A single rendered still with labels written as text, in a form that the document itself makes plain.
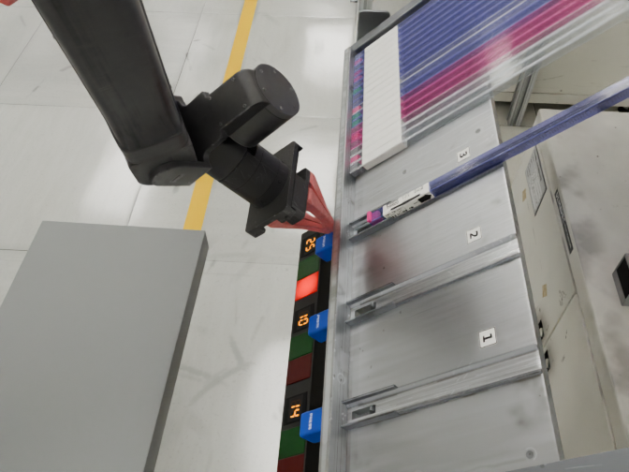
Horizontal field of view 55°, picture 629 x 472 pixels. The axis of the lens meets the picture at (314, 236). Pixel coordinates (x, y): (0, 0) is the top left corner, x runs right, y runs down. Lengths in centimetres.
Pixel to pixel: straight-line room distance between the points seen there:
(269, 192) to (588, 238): 47
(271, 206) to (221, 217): 107
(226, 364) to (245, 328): 10
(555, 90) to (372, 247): 145
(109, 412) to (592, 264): 63
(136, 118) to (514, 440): 36
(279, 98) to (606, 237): 52
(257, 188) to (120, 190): 123
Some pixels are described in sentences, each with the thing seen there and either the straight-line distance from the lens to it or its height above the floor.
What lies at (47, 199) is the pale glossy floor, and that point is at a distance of 188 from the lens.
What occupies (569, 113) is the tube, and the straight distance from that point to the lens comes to 60.
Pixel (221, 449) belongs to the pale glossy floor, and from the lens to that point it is 135.
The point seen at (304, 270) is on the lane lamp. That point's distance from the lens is 75.
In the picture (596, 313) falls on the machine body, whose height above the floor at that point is 62.
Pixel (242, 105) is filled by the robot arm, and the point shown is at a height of 92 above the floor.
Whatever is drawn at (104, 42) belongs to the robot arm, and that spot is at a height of 105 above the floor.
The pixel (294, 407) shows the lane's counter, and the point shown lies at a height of 66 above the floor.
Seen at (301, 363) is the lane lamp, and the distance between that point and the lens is 67.
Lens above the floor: 126
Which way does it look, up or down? 50 degrees down
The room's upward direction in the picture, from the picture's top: straight up
